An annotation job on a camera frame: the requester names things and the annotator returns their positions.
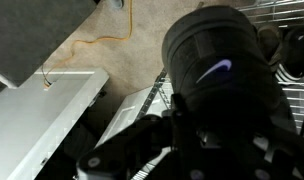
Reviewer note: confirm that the grey upholstered furniture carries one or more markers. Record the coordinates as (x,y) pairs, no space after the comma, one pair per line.
(32,33)

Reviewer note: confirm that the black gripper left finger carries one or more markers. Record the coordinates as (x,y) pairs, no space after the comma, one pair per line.
(132,146)

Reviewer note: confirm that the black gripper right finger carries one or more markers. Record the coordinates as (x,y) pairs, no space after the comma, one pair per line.
(292,156)

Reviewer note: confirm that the black shoe with white swoosh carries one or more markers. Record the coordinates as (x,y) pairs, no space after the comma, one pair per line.
(218,76)

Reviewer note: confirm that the brown sandal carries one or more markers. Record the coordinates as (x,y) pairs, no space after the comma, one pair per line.
(268,43)

